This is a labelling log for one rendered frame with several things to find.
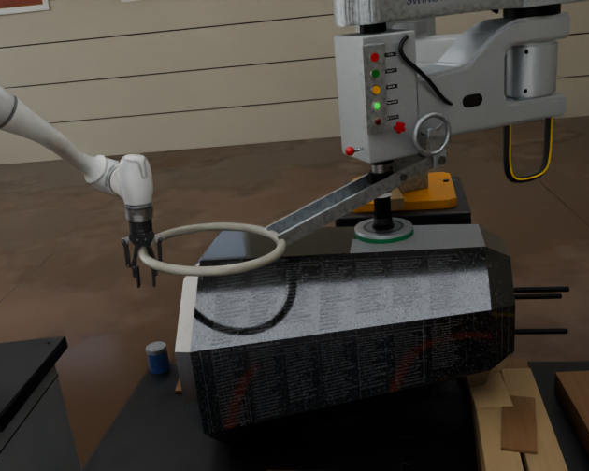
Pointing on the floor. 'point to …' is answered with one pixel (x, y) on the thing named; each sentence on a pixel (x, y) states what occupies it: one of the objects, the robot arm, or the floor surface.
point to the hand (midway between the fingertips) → (146, 277)
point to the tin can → (157, 357)
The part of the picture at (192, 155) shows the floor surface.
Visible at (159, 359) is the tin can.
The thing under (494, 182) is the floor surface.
